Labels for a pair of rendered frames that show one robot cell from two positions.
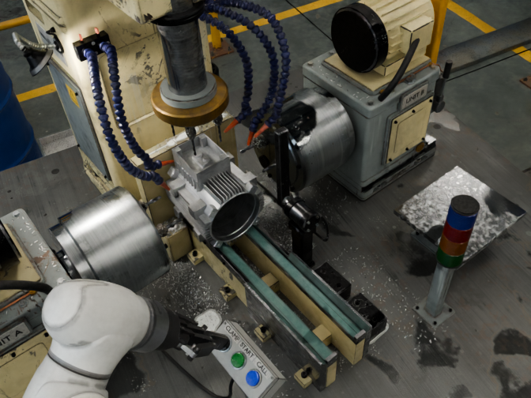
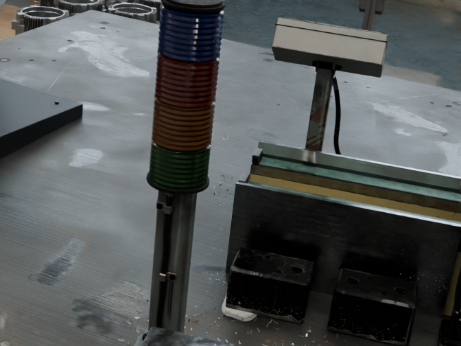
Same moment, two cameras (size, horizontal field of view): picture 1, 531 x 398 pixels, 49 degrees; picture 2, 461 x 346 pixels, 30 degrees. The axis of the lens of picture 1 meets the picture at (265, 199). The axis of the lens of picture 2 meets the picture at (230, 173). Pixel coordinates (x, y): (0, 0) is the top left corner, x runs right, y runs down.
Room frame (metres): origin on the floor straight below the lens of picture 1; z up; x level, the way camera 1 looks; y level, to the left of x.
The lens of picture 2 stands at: (1.41, -0.94, 1.40)
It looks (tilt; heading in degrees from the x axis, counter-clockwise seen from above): 24 degrees down; 136
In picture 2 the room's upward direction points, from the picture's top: 6 degrees clockwise
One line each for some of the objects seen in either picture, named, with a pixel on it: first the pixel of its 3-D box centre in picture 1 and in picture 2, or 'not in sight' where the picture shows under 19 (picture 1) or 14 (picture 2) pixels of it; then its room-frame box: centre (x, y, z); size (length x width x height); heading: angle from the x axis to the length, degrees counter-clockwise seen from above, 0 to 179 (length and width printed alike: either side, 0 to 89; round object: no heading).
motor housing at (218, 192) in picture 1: (214, 196); not in sight; (1.08, 0.14, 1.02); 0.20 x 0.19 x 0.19; 34
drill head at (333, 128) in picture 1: (308, 134); not in sight; (1.27, -0.14, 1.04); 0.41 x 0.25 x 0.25; 125
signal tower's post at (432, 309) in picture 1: (447, 263); (176, 198); (0.81, -0.42, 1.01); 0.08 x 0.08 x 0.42; 35
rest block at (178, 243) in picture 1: (175, 237); not in sight; (1.07, 0.27, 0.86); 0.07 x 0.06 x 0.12; 125
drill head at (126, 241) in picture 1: (92, 258); not in sight; (0.88, 0.43, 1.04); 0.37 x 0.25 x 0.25; 125
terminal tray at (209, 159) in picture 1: (201, 163); not in sight; (1.11, 0.16, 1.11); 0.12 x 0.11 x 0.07; 34
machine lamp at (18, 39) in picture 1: (43, 50); not in sight; (1.13, 0.46, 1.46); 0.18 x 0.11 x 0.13; 35
